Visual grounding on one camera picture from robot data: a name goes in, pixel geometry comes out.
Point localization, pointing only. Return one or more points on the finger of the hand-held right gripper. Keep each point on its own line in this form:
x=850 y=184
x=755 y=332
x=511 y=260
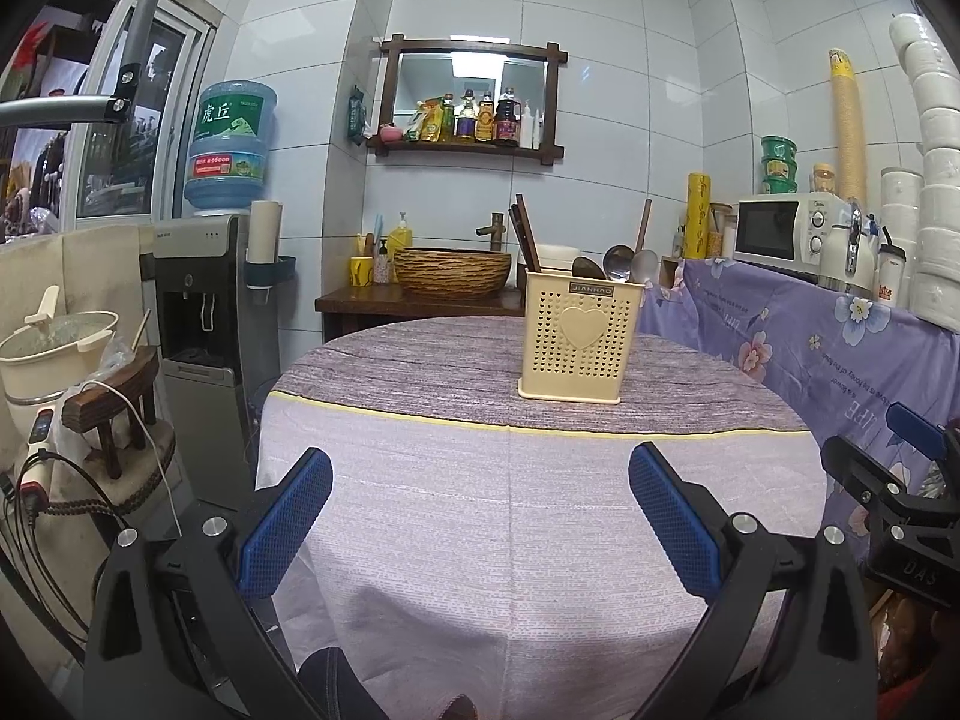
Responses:
x=862 y=469
x=915 y=427

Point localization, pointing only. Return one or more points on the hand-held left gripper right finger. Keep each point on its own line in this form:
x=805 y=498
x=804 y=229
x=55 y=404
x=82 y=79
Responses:
x=675 y=525

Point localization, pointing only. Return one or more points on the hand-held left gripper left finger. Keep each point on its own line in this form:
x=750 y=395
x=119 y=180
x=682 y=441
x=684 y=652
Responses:
x=289 y=525

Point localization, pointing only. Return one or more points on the yellow perforated utensil holder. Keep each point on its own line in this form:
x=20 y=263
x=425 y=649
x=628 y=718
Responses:
x=581 y=367

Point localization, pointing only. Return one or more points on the grey matte spoon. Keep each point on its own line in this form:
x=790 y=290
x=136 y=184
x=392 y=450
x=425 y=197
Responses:
x=645 y=264

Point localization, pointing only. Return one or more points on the shiny metal spoon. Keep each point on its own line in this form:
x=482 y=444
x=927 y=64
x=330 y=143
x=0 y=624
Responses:
x=619 y=262

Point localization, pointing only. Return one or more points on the person's right hand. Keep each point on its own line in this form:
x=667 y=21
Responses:
x=904 y=641

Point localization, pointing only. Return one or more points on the purple floral cloth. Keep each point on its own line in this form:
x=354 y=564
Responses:
x=787 y=360

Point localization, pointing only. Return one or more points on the white thermos bottle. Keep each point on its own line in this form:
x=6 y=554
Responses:
x=892 y=281

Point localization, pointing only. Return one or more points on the person's leg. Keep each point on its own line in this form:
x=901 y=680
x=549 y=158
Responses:
x=337 y=686

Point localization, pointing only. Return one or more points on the white kettle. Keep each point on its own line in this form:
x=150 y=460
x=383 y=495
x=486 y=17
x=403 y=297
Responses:
x=844 y=259

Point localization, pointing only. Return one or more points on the small dark wooden stool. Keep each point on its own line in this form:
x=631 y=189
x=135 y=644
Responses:
x=112 y=405

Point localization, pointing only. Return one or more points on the grey water dispenser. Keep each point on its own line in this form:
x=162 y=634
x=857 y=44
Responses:
x=199 y=330

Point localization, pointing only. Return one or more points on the white microwave oven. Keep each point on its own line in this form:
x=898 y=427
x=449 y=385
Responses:
x=772 y=236

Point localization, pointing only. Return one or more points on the dark wooden counter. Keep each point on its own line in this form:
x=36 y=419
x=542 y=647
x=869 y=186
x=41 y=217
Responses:
x=390 y=304

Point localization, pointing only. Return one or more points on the stack of white paper rolls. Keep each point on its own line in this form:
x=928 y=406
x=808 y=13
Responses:
x=937 y=180

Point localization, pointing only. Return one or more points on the navy cup tube holder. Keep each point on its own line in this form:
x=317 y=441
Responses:
x=270 y=274

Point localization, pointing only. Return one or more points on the white power strip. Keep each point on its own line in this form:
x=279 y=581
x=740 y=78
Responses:
x=37 y=450

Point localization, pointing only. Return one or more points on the yellow lidded jar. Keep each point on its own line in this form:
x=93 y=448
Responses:
x=823 y=180

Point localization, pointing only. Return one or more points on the large metal spoon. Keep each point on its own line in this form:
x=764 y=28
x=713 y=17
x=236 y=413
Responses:
x=587 y=268

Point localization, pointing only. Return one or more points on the small patterned pump bottle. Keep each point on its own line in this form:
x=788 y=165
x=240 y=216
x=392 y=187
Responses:
x=383 y=266

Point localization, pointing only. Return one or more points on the cream cooking pot with lid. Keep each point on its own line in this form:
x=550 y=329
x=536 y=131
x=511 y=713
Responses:
x=52 y=352

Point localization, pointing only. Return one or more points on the white paper cup tube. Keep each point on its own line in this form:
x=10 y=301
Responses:
x=264 y=232

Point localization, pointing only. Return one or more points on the stack of green bowls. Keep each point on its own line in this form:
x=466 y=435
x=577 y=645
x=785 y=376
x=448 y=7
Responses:
x=778 y=165

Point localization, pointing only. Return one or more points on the wicker wash basin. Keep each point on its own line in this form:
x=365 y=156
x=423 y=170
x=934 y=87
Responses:
x=450 y=274

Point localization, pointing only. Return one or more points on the yellow wrap roll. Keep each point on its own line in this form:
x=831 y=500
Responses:
x=698 y=217

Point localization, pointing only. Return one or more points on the tall yellow paper cup stack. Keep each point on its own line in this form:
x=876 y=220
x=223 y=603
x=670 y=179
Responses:
x=847 y=127

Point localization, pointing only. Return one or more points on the yellow soap pump bottle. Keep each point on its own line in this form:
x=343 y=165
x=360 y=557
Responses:
x=400 y=234

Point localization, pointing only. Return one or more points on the blue toothbrush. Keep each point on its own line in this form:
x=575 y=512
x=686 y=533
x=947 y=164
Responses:
x=379 y=226

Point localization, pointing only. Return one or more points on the brass faucet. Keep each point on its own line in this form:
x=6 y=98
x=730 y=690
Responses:
x=496 y=229

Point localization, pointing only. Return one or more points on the blue water jug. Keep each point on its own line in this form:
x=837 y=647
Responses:
x=229 y=150

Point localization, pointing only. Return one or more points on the green hanging packet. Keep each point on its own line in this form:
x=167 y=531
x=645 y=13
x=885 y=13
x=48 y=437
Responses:
x=358 y=112

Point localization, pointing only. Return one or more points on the yellow seasoning packet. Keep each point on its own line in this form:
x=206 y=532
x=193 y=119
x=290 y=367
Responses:
x=430 y=121

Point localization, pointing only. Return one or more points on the dark soy sauce bottle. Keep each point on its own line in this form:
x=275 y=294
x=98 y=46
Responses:
x=508 y=120

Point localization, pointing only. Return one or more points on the wooden framed mirror shelf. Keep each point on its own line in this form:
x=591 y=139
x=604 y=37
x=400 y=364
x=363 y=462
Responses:
x=469 y=60

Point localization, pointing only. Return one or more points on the grey metal pipe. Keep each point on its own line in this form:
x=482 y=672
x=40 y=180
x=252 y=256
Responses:
x=142 y=22

